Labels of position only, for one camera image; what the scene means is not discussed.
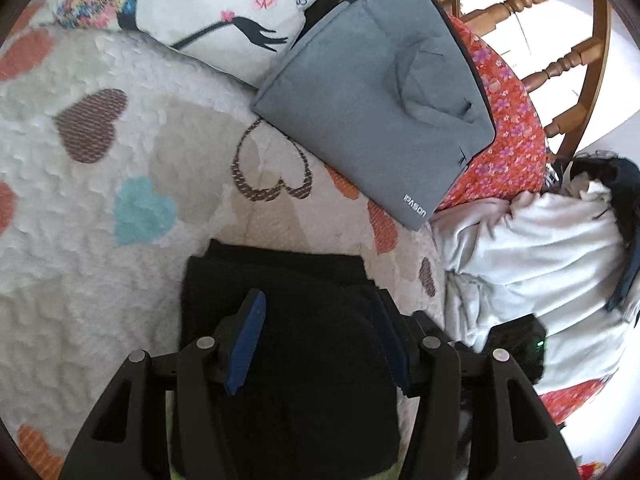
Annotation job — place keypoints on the grey laptop bag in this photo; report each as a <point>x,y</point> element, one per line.
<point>375,110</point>

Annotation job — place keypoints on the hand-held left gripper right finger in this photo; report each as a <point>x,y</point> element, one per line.
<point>400,352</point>

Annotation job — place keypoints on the heart patterned quilt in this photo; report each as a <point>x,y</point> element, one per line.
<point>100,260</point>

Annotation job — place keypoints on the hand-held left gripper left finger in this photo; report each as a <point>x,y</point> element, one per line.
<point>247,345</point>

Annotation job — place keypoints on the black pants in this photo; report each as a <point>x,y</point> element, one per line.
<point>310,385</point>

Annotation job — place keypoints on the white fleece blanket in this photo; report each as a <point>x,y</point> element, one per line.
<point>540,240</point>

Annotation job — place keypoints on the dark blue garment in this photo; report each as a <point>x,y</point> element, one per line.
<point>630,185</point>

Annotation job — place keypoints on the white printed silhouette pillow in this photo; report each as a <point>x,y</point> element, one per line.
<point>200,0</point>

